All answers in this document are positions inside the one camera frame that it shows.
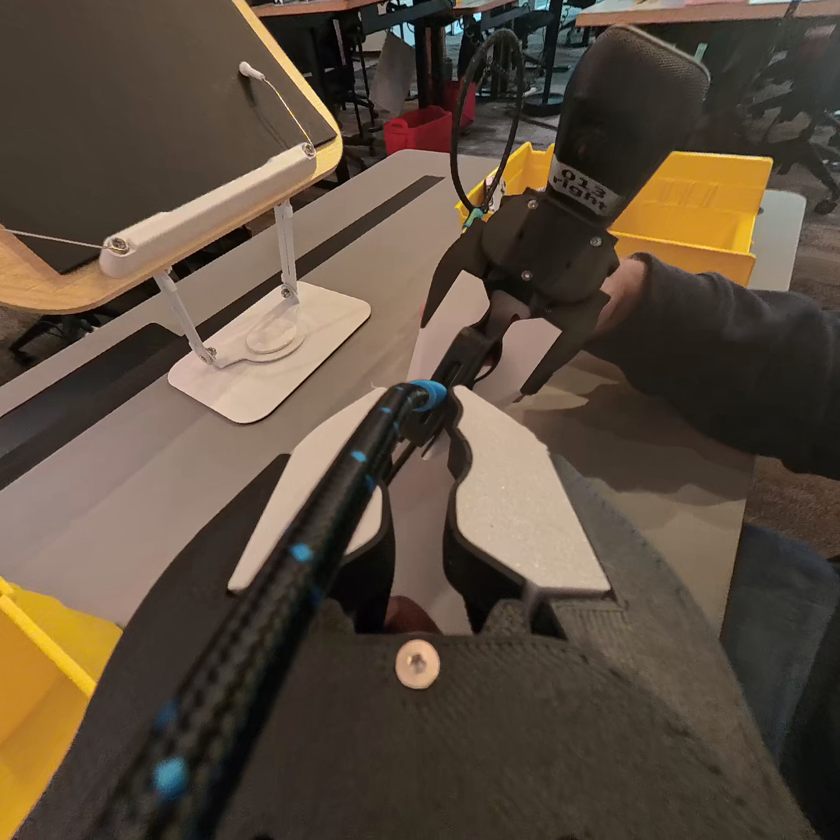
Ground red floor bin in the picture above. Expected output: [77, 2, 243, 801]
[384, 105, 454, 156]

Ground red plastic container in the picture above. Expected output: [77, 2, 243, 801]
[448, 79, 478, 127]

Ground yellow plastic bin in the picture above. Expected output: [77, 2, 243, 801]
[0, 577, 124, 840]
[456, 141, 774, 287]

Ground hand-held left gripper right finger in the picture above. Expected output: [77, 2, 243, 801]
[443, 385, 613, 634]

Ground wood-top background desk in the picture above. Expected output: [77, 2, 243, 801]
[252, 0, 460, 112]
[576, 0, 840, 28]

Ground black office chair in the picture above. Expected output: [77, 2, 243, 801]
[705, 26, 840, 214]

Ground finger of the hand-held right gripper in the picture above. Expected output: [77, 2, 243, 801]
[408, 269, 494, 395]
[479, 315, 567, 408]

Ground black USB hub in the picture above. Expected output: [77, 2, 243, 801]
[387, 325, 503, 460]

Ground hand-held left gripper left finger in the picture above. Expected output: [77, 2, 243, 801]
[227, 387, 397, 632]

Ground braided HDMI cable green plugs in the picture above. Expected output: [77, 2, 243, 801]
[449, 28, 526, 234]
[98, 379, 450, 840]

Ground person's dark hoodie torso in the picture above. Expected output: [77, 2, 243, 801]
[777, 591, 840, 840]

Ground person's right forearm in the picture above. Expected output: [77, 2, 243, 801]
[584, 252, 840, 480]

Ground wooden book stand white base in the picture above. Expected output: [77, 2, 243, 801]
[0, 0, 373, 424]

